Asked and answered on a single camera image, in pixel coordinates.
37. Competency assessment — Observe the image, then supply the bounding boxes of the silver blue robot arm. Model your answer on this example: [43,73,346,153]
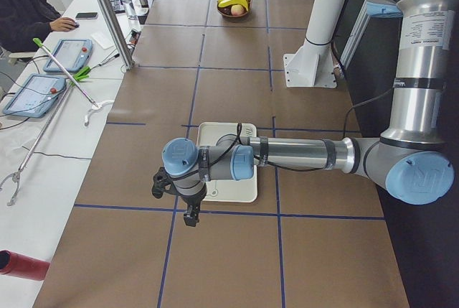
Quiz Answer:
[151,0,458,226]

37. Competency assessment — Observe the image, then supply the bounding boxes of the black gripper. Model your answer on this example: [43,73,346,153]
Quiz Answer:
[181,192,205,226]

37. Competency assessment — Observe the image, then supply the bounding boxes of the black smartphone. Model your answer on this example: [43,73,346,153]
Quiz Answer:
[75,12,98,20]

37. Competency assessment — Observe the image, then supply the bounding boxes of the white paper strip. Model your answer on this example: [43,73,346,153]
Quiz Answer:
[90,31,114,50]

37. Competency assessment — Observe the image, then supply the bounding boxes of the dark red apple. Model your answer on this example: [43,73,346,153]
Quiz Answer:
[219,7,231,15]

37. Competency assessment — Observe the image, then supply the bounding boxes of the aluminium frame post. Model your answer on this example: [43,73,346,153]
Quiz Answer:
[97,0,135,71]

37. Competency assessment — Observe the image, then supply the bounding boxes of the seated person in black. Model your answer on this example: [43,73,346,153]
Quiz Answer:
[1,0,79,52]

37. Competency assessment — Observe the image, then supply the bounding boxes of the clear water bottle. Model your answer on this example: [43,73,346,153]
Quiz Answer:
[121,0,138,21]

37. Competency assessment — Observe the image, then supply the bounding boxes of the white rectangular tray plate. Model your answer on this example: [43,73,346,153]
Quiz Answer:
[197,122,257,203]

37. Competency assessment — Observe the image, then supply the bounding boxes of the blue teach pendant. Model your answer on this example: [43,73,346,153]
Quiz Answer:
[2,74,67,118]
[52,39,93,73]

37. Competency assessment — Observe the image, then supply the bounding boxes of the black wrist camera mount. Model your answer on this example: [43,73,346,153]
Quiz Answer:
[151,167,178,199]

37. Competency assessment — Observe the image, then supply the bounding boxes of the red cylinder bottle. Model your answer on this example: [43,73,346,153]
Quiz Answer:
[1,250,50,281]

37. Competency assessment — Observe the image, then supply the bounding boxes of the brown wicker basket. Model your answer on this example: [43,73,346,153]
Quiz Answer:
[217,0,252,18]

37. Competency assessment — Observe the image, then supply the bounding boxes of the pink white peach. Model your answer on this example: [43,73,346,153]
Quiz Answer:
[231,4,246,17]

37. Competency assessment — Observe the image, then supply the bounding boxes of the long metal reacher grabber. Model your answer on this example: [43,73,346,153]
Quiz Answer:
[1,88,71,207]

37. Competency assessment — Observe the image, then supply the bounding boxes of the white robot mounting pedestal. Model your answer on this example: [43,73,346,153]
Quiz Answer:
[283,0,345,88]

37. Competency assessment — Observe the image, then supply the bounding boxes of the green handled reacher grabber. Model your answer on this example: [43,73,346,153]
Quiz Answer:
[32,37,115,128]

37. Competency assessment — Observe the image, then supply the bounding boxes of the far blue teach pendant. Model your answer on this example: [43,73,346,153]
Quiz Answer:
[52,39,93,73]

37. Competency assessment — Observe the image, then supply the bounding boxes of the near blue teach pendant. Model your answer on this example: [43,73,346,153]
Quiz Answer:
[2,74,67,118]

